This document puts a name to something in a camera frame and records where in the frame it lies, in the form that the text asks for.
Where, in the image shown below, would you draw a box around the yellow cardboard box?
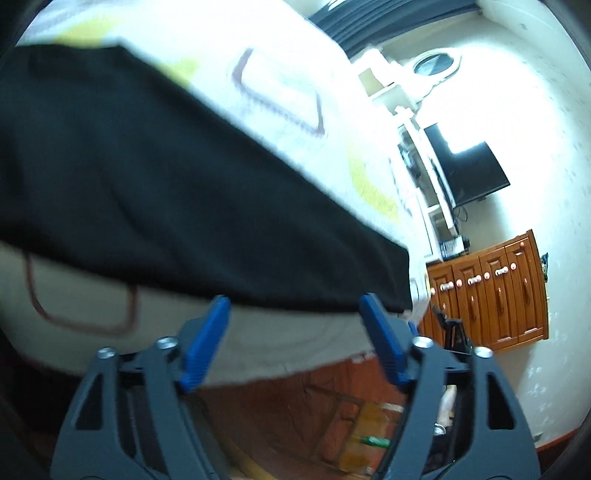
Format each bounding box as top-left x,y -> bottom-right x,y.
339,401 -> 393,476

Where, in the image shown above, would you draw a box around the black flat television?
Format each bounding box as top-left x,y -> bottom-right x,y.
422,122 -> 511,208

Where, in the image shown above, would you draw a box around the brown wooden cabinet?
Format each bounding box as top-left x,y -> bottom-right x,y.
418,229 -> 550,356

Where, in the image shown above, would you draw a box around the dark blue curtain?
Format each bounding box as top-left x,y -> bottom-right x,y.
307,0 -> 478,61

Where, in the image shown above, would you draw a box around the white shelf unit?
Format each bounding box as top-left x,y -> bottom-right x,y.
358,48 -> 462,259

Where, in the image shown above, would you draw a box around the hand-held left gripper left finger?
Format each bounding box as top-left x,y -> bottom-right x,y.
51,295 -> 232,480

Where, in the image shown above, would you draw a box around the black pants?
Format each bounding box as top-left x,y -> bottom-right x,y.
0,44 -> 414,315

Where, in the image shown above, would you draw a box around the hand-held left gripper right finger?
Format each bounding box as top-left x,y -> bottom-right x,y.
359,292 -> 541,480

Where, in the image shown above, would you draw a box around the black tripod stand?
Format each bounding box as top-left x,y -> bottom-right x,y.
434,305 -> 472,356

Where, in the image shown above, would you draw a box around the oval wall mirror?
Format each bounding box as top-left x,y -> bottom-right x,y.
412,52 -> 462,78

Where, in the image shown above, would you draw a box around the printed white bed sheet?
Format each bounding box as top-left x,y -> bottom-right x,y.
0,0 -> 435,388

